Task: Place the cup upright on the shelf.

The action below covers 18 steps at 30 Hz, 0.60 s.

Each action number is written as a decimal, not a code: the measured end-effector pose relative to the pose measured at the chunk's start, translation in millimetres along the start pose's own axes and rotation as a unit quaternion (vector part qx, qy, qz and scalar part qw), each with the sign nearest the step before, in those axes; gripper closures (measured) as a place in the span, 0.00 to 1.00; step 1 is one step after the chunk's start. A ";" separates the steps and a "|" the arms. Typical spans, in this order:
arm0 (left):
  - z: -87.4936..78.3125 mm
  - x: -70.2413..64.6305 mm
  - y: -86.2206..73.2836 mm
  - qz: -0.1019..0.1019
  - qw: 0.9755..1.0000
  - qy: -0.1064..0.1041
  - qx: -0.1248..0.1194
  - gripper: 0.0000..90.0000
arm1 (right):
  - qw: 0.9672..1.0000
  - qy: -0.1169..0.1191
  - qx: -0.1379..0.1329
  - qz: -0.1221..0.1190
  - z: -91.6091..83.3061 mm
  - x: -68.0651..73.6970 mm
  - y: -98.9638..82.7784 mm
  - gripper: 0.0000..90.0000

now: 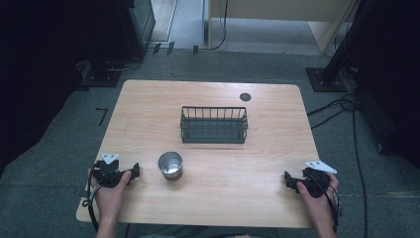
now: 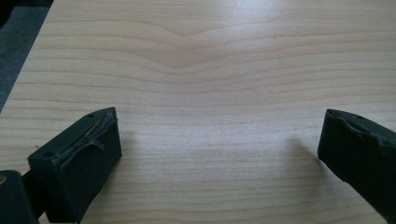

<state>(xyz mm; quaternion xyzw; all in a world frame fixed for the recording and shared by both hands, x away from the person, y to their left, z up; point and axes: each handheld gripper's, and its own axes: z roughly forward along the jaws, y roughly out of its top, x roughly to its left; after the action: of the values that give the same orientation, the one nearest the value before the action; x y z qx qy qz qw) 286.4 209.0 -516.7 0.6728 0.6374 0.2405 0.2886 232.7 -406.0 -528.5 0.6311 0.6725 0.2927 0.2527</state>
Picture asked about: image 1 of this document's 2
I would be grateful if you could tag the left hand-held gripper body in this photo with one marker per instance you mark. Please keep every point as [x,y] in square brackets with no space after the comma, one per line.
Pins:
[109,172]

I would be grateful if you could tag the black stand base plate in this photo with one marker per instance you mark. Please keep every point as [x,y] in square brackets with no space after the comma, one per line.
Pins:
[102,74]

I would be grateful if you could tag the light wooden panel furniture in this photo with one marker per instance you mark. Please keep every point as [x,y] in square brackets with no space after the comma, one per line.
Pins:
[280,13]

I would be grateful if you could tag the person's right hand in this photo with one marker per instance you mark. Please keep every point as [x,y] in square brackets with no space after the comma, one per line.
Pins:
[317,205]

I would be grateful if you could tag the black round table grommet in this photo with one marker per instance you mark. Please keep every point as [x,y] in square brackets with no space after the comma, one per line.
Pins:
[245,96]

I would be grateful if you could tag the silver metal cup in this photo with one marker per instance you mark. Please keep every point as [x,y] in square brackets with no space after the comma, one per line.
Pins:
[170,167]

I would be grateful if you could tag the black cabinet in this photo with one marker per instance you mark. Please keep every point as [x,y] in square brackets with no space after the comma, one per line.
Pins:
[138,23]

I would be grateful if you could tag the person's left hand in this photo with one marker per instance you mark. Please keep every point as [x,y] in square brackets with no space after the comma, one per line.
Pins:
[110,198]

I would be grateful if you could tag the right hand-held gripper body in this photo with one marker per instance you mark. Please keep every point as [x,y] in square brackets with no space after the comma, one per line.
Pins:
[315,181]

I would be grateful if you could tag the black stand base with pole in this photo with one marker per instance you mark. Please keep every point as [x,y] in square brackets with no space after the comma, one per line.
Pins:
[330,71]

